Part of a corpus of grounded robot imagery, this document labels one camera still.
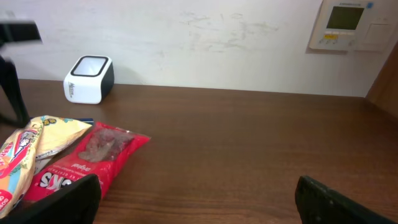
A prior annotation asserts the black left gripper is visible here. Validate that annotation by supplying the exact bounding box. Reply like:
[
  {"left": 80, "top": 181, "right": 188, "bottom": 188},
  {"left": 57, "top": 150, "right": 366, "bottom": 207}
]
[{"left": 1, "top": 12, "right": 42, "bottom": 128}]

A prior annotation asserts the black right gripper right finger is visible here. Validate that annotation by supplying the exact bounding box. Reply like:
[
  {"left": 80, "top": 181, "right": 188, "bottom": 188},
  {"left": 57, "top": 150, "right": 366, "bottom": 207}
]
[{"left": 295, "top": 175, "right": 397, "bottom": 224}]

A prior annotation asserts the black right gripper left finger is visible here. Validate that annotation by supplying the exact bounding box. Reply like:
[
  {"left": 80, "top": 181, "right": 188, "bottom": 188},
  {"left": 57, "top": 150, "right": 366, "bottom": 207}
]
[{"left": 1, "top": 174, "right": 101, "bottom": 224}]

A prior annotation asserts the yellow snack bag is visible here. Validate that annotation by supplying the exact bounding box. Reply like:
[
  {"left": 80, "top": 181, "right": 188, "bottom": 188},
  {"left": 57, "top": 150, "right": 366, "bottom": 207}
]
[{"left": 1, "top": 115, "right": 91, "bottom": 218}]

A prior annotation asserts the red Hacks candy bag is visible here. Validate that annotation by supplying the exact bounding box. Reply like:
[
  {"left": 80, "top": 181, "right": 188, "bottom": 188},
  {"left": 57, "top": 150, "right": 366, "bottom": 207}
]
[{"left": 23, "top": 122, "right": 150, "bottom": 202}]

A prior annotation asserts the white barcode scanner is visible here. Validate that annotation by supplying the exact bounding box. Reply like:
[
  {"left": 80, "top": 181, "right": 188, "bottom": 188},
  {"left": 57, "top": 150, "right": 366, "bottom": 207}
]
[{"left": 63, "top": 55, "right": 114, "bottom": 105}]

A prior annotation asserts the brown wooden side panel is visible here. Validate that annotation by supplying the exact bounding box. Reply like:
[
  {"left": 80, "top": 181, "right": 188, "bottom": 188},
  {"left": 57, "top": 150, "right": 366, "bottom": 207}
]
[{"left": 366, "top": 44, "right": 398, "bottom": 119}]

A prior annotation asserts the beige wall control panel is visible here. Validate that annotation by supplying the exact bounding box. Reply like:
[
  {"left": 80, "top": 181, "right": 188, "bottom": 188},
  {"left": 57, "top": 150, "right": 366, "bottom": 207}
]
[{"left": 308, "top": 0, "right": 397, "bottom": 52}]

